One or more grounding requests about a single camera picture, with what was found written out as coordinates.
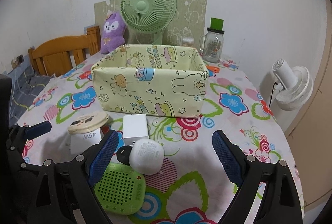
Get black car key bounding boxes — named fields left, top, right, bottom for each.
left=116, top=145, right=133, bottom=166

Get green perforated speaker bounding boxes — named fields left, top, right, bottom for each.
left=94, top=162, right=146, bottom=215

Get white oval earbuds case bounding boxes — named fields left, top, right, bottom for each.
left=129, top=139, right=164, bottom=175

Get white cube charger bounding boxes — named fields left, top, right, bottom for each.
left=123, top=114, right=149, bottom=145

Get white 45W charger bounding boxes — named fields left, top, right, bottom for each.
left=70, top=128, right=103, bottom=155

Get grey plaid bedding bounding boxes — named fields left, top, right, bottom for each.
left=9, top=66, right=51, bottom=126

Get floral tablecloth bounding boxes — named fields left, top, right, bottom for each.
left=18, top=53, right=303, bottom=223

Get wooden chair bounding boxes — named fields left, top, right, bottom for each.
left=28, top=25, right=101, bottom=76

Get white standing fan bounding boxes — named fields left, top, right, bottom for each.
left=270, top=58, right=314, bottom=111

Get yellow cartoon fabric box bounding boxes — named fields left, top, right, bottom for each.
left=91, top=44, right=209, bottom=118

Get purple plush toy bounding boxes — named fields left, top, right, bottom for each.
left=100, top=12, right=127, bottom=54

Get glass jar green lid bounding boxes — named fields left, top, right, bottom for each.
left=199, top=17, right=225, bottom=63

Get cotton swab container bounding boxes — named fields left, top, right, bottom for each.
left=181, top=37, right=195, bottom=47

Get beige cartoon board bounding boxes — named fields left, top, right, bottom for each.
left=94, top=0, right=207, bottom=48

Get green desk fan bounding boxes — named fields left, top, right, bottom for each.
left=120, top=0, right=177, bottom=44

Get orange handled scissors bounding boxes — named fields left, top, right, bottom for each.
left=206, top=65, right=220, bottom=77

